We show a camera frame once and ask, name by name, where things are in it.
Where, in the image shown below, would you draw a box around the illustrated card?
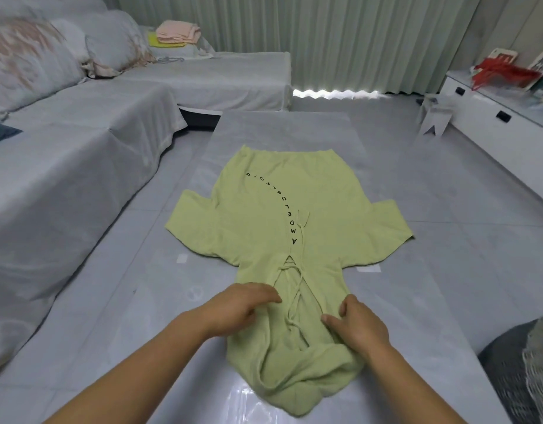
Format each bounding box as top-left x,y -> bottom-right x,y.
487,48 -> 519,67

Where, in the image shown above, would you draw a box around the light green hoodie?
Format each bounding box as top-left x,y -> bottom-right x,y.
165,145 -> 416,417

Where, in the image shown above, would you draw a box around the white low cabinet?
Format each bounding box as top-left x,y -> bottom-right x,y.
439,69 -> 543,209

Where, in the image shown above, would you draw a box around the person's right forearm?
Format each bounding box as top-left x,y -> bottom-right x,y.
356,336 -> 469,424

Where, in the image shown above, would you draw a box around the dark grey woven basket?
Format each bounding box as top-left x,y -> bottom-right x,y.
477,312 -> 543,424

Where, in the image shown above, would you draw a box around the person's right hand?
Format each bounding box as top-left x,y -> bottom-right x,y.
321,294 -> 391,355

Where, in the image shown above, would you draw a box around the yellow folded cloth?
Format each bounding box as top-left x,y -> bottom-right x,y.
147,32 -> 189,48

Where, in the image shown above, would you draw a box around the white stool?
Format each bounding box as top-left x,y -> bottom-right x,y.
415,94 -> 454,138

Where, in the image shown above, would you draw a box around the grey covered sofa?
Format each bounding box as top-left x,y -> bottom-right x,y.
0,0 -> 294,381

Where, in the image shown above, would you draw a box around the grey pink patterned pillow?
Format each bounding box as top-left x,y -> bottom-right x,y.
0,16 -> 90,121

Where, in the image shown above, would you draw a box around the pink folded clothes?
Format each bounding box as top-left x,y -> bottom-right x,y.
155,20 -> 202,44

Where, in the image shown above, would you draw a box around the dark blue cushion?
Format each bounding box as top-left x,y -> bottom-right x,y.
0,115 -> 23,147

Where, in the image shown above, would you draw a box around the picture frame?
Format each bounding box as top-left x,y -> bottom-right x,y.
527,51 -> 543,92

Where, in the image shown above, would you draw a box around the person's left forearm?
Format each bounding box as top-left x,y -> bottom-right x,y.
43,310 -> 219,424

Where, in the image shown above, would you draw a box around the red tasselled ornament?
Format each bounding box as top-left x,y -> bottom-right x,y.
470,57 -> 542,91

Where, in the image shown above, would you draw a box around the pale green curtain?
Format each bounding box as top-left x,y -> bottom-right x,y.
116,0 -> 483,97

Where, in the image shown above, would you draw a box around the grey pillow with pink edge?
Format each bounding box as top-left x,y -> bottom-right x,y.
82,10 -> 156,79

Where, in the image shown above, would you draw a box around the white wicker basket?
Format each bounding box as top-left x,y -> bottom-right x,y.
522,334 -> 543,424

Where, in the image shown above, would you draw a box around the person's left hand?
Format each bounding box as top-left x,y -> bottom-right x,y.
200,282 -> 283,340

